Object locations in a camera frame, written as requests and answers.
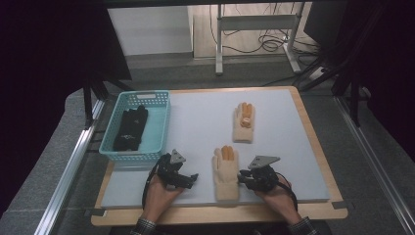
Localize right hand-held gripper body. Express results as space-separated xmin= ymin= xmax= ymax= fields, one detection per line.
xmin=244 ymin=155 xmax=282 ymax=193

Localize black metal stand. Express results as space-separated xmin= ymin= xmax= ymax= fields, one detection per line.
xmin=332 ymin=63 xmax=372 ymax=128
xmin=82 ymin=73 xmax=133 ymax=130

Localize person's left hand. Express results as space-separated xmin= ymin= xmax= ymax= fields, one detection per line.
xmin=142 ymin=177 xmax=185 ymax=224

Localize white cabinet panel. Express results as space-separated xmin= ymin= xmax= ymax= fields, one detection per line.
xmin=107 ymin=5 xmax=194 ymax=57

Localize black glove with wrist loop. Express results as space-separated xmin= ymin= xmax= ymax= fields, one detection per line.
xmin=113 ymin=109 xmax=132 ymax=152

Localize black floor cables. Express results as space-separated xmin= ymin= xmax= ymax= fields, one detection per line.
xmin=208 ymin=3 xmax=322 ymax=57

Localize grey foam mat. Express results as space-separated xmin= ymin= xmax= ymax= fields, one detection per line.
xmin=101 ymin=88 xmax=331 ymax=210

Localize white metal desk frame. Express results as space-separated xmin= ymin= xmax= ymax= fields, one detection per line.
xmin=214 ymin=3 xmax=303 ymax=76

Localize turquoise plastic basket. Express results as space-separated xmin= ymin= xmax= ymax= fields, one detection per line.
xmin=98 ymin=90 xmax=171 ymax=163

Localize aluminium rail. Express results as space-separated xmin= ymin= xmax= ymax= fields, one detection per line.
xmin=334 ymin=96 xmax=415 ymax=235
xmin=33 ymin=99 xmax=106 ymax=235

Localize hand-held gripper black cable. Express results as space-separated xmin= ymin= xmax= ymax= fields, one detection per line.
xmin=141 ymin=161 xmax=161 ymax=211
xmin=277 ymin=171 xmax=299 ymax=212

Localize person's right hand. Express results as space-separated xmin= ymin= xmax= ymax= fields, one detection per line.
xmin=254 ymin=175 xmax=302 ymax=226

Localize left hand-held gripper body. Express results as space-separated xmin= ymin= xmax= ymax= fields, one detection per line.
xmin=156 ymin=149 xmax=187 ymax=190

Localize left hand-held gripper black cable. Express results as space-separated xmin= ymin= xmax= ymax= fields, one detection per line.
xmin=141 ymin=161 xmax=161 ymax=211

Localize black glove with white print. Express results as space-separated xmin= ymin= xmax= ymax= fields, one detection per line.
xmin=114 ymin=105 xmax=150 ymax=152

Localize beige glove with orange fingertips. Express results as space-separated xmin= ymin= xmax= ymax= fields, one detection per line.
xmin=211 ymin=145 xmax=241 ymax=202

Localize right hand-held gripper black cable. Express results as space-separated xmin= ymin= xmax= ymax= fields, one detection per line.
xmin=277 ymin=171 xmax=299 ymax=212

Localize dark curtain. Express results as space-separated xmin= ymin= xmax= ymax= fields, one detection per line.
xmin=346 ymin=0 xmax=415 ymax=162
xmin=0 ymin=0 xmax=132 ymax=217

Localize beige glove with orange patch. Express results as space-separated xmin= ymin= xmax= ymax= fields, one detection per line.
xmin=232 ymin=102 xmax=256 ymax=144

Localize grey tape piece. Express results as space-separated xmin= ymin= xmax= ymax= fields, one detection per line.
xmin=331 ymin=200 xmax=349 ymax=211
xmin=84 ymin=208 xmax=108 ymax=217

